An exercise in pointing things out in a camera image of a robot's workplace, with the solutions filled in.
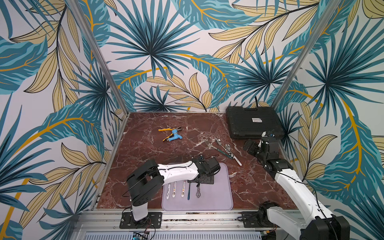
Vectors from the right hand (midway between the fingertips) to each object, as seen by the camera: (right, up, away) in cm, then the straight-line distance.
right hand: (252, 144), depth 83 cm
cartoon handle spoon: (-43, -26, -3) cm, 51 cm away
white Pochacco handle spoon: (-10, -5, +17) cm, 20 cm away
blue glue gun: (-45, +3, +20) cm, 49 cm away
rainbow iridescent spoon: (-35, -27, -2) cm, 45 cm away
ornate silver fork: (-30, -27, -1) cm, 40 cm away
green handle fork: (-22, -2, +18) cm, 28 cm away
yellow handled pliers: (-51, +2, +19) cm, 54 cm away
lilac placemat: (-37, -28, -3) cm, 46 cm away
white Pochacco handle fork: (-46, -26, -2) cm, 53 cm away
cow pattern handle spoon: (-15, -1, +20) cm, 24 cm away
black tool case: (+2, +12, +24) cm, 27 cm away
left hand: (-27, -21, +1) cm, 34 cm away
